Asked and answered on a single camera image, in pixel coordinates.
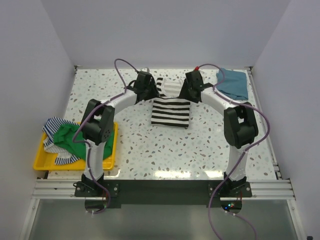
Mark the black white striped tank top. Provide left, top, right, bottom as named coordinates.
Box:
left=150, top=77, right=191, bottom=129

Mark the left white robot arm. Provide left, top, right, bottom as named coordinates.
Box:
left=80, top=71, right=159, bottom=196

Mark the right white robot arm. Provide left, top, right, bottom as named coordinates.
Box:
left=178, top=70, right=259, bottom=197

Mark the blue white striped tank top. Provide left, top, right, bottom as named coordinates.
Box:
left=42, top=117, right=86, bottom=166

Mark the yellow plastic tray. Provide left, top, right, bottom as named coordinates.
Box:
left=33, top=122, right=118, bottom=171

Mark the blue ribbed tank top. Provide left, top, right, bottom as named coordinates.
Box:
left=216, top=68, right=249, bottom=101

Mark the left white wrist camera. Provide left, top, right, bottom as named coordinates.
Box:
left=141, top=67, right=151, bottom=73

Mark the green tank top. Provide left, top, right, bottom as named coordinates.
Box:
left=53, top=124, right=115, bottom=165

